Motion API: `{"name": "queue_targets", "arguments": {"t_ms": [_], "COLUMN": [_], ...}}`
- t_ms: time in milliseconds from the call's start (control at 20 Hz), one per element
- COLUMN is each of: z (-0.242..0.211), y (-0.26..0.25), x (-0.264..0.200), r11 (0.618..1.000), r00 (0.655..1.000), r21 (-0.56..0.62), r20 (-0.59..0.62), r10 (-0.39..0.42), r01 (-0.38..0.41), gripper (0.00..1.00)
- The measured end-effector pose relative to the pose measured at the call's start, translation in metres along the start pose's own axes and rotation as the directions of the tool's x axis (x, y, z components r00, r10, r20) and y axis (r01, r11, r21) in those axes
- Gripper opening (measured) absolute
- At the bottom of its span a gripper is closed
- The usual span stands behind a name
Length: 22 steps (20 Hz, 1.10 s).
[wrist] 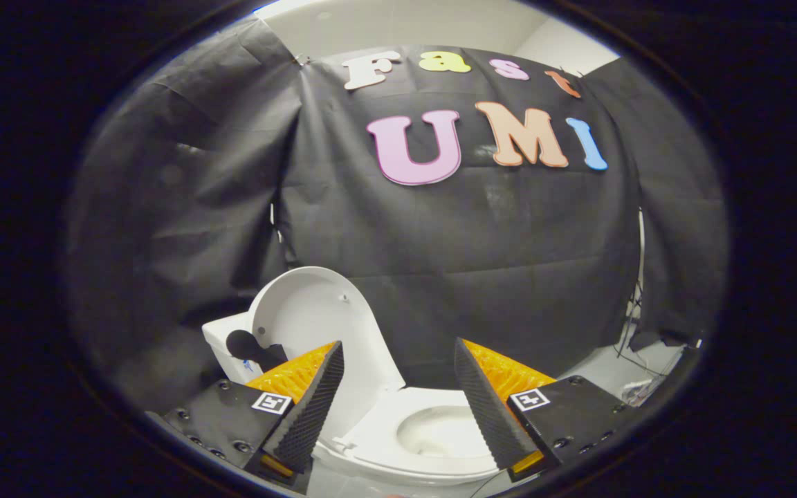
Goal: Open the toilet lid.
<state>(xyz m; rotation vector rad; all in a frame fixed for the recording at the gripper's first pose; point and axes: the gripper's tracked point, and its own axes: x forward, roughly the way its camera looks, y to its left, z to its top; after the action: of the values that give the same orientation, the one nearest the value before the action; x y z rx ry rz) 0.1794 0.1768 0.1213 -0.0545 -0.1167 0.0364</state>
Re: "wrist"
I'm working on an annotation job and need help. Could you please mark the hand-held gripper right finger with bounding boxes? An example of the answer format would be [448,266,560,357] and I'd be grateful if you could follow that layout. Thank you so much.
[454,338,648,483]

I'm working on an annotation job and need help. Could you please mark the black backdrop cloth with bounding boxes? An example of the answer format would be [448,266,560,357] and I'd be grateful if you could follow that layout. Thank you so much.
[63,17,728,416]

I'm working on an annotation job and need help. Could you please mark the white toilet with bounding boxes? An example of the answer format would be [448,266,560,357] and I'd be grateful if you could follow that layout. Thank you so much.
[201,315,510,498]

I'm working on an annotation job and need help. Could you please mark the white toilet lid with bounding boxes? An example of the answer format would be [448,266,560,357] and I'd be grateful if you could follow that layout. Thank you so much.
[250,266,406,445]

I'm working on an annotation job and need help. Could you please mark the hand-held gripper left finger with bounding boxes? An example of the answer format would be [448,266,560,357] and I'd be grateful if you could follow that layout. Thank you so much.
[161,340,345,485]

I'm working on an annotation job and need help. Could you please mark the white toilet seat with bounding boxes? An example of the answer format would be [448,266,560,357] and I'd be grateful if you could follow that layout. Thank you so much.
[312,387,504,486]

